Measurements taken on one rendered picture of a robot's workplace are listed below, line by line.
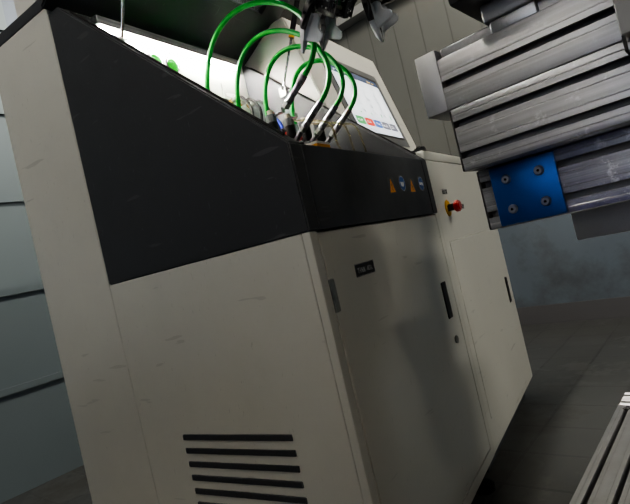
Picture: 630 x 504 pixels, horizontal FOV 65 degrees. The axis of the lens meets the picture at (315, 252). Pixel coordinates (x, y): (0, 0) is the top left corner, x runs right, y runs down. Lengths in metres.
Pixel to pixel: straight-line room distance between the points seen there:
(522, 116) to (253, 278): 0.53
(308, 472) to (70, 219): 0.82
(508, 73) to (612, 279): 2.73
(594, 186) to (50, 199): 1.20
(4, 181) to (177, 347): 1.93
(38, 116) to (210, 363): 0.77
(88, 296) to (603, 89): 1.14
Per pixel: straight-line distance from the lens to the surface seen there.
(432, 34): 3.80
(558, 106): 0.71
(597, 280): 3.40
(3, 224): 2.84
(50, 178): 1.42
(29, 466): 2.84
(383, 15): 1.35
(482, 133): 0.73
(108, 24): 1.45
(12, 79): 1.57
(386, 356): 1.03
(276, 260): 0.90
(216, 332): 1.03
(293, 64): 1.76
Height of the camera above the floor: 0.74
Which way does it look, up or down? 1 degrees up
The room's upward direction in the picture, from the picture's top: 13 degrees counter-clockwise
